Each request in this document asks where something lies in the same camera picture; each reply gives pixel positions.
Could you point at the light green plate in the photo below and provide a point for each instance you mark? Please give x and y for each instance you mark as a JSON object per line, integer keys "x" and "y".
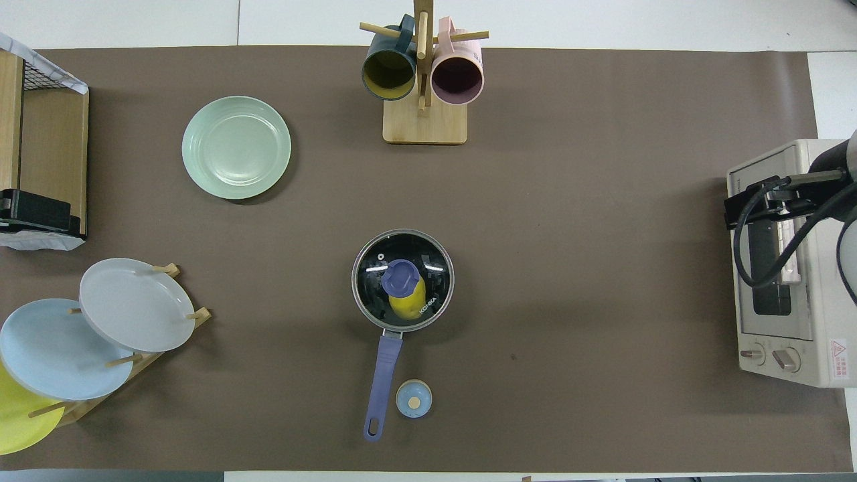
{"x": 236, "y": 147}

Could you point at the wooden mug tree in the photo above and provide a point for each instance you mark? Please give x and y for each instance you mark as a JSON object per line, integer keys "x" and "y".
{"x": 425, "y": 124}

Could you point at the wooden plate rack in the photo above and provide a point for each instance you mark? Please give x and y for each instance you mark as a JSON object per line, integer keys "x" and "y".
{"x": 171, "y": 270}

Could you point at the grey plate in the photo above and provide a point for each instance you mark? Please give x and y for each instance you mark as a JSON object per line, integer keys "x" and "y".
{"x": 134, "y": 304}

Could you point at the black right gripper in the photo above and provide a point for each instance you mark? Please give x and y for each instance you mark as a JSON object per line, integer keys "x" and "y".
{"x": 770, "y": 199}

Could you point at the white checked cloth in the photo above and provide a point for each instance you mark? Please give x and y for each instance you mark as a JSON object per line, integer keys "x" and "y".
{"x": 47, "y": 67}

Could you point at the brown table mat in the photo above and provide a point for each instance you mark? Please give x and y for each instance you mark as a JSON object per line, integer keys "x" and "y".
{"x": 569, "y": 268}

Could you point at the dark teal mug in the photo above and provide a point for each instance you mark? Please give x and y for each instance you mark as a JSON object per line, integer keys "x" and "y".
{"x": 388, "y": 75}

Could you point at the yellow plate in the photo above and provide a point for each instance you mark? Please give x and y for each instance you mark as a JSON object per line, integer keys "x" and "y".
{"x": 17, "y": 422}

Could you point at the beige toaster oven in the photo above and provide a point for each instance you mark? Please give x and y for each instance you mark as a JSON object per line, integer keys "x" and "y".
{"x": 823, "y": 348}

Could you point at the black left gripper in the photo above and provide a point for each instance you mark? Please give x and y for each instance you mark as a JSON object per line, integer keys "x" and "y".
{"x": 37, "y": 211}

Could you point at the light blue plate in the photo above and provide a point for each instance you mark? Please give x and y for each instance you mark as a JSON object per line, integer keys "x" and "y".
{"x": 53, "y": 355}

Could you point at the glass lid purple knob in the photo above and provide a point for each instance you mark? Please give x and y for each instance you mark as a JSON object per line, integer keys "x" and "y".
{"x": 400, "y": 276}

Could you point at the white crumpled sheet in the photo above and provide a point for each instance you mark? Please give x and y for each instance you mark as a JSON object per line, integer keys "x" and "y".
{"x": 40, "y": 241}

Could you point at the pink mug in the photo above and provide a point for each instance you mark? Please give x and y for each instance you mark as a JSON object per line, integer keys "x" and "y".
{"x": 457, "y": 80}

